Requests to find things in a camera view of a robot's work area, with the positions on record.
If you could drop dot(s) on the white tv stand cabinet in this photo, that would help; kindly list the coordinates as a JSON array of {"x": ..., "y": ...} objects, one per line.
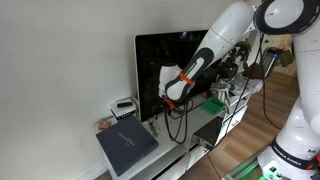
[{"x": 171, "y": 159}]

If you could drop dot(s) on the dark grey flat box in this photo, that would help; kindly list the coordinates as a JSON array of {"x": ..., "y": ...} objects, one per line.
[{"x": 125, "y": 143}]

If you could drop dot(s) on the small brown wooden object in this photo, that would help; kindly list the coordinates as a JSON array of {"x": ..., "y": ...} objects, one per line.
[{"x": 104, "y": 125}]

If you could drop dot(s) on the green bag on rack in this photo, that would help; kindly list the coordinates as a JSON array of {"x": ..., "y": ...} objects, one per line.
[{"x": 286, "y": 58}]

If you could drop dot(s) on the black open cabinet door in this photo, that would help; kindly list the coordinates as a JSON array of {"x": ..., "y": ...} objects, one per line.
[{"x": 207, "y": 135}]

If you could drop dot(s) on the black remote control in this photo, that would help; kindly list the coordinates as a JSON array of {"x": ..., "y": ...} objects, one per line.
[{"x": 124, "y": 104}]

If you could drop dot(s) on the black flat screen television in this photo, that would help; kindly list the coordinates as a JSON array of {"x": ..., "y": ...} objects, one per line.
[{"x": 152, "y": 51}]

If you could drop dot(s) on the white set-top box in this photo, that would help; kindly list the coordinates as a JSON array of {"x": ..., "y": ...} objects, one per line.
[{"x": 120, "y": 113}]

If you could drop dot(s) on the green plastic lunch box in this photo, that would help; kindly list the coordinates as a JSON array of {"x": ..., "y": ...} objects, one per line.
[{"x": 213, "y": 106}]

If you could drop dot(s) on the grey white work gloves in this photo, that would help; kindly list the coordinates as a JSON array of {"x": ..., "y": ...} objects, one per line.
[{"x": 221, "y": 90}]

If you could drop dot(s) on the brown cardboard box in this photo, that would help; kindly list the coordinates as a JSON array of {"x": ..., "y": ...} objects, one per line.
[{"x": 254, "y": 71}]

